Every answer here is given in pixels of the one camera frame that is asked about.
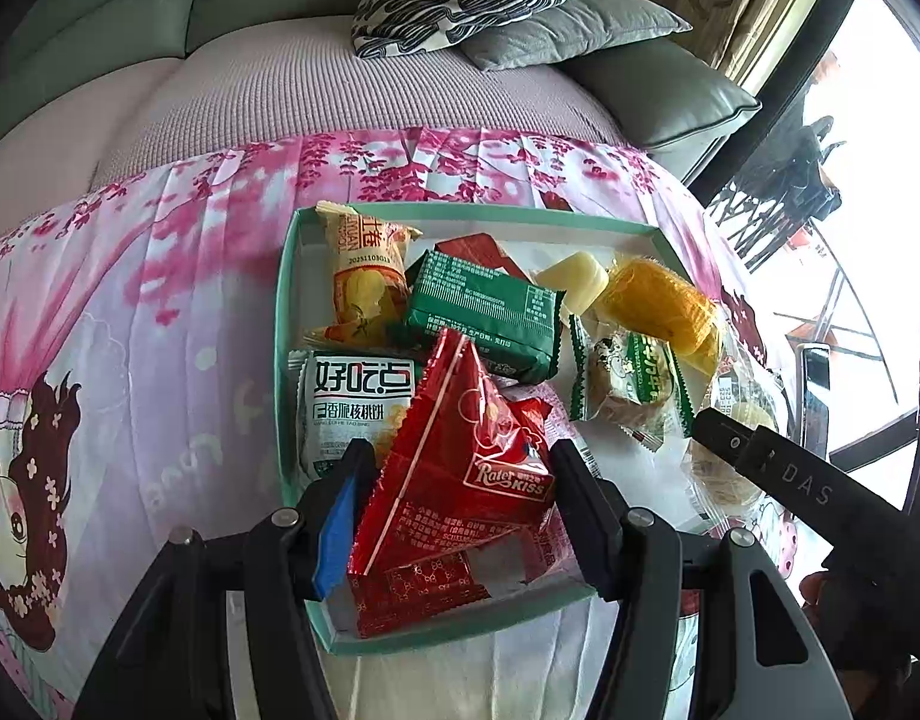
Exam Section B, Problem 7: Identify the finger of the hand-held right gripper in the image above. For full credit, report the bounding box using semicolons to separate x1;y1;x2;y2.
692;409;761;477

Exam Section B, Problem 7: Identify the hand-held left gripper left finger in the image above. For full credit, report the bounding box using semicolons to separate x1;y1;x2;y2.
74;439;378;720

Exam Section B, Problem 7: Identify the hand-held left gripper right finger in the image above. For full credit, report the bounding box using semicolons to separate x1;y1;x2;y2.
548;436;828;720

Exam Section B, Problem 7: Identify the round cream pastry clear wrapper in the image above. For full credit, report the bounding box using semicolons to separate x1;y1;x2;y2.
681;367;791;518

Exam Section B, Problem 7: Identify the teal cardboard box lid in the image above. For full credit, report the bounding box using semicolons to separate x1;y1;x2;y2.
274;202;712;655

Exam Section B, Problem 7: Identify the red patterned snack packet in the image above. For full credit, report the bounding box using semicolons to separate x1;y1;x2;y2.
351;540;498;638

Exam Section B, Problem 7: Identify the green clear cookie packet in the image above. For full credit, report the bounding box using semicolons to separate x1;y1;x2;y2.
569;315;701;451

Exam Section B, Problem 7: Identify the white green cracker packet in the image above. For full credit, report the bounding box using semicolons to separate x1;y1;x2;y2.
289;349;417;492

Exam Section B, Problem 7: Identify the red triangular snack packet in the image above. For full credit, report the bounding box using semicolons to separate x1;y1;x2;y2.
347;326;558;578

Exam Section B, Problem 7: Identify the yellow snack packet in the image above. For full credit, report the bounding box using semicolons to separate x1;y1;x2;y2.
595;255;727;376

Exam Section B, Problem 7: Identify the pale round cake packet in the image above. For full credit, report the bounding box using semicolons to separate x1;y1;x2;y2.
535;253;609;316

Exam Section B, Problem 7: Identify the green snack packet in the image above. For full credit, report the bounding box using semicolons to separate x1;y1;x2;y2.
404;249;570;385

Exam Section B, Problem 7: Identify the yellow orange roll packet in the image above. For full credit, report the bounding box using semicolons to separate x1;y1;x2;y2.
302;200;423;350

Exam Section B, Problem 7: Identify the dark red biscuit packet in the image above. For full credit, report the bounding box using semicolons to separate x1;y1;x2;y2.
434;236;536;286

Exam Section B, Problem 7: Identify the black smartphone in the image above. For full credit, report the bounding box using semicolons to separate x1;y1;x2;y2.
793;343;832;466

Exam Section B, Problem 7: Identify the pink printed blanket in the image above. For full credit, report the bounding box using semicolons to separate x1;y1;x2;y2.
0;127;806;720

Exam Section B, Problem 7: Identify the black balcony chair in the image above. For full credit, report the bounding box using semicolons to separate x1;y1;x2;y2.
703;116;843;271

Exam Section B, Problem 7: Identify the grey green sofa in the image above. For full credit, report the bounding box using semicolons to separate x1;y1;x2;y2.
0;0;762;188

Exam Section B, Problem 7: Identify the beige patterned curtain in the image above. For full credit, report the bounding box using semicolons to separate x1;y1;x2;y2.
625;0;840;91

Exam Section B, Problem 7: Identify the grey pillow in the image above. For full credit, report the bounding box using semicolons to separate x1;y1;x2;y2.
460;0;693;72

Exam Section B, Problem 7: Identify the pink ribbed sofa cover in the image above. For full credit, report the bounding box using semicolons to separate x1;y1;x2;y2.
0;15;626;256

